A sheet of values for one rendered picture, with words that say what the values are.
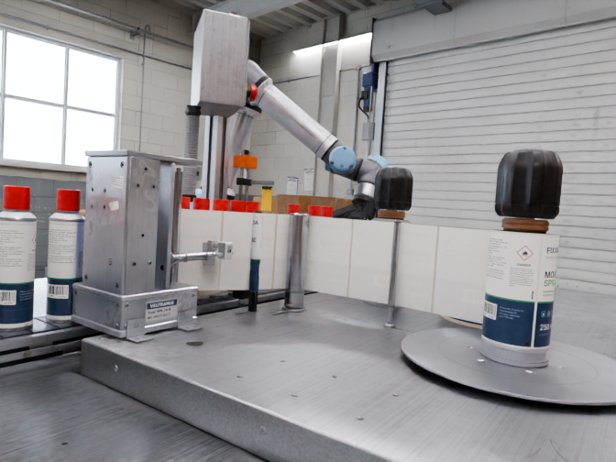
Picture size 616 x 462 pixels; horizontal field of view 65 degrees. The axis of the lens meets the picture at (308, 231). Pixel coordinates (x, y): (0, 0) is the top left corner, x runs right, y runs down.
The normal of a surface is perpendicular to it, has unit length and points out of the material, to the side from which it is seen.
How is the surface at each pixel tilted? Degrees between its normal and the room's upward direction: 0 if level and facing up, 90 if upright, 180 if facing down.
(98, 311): 90
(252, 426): 90
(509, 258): 90
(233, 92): 90
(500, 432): 0
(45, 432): 0
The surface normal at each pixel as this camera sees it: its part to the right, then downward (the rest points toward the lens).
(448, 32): -0.69, 0.00
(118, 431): 0.07, -1.00
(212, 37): 0.33, 0.07
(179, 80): 0.72, 0.08
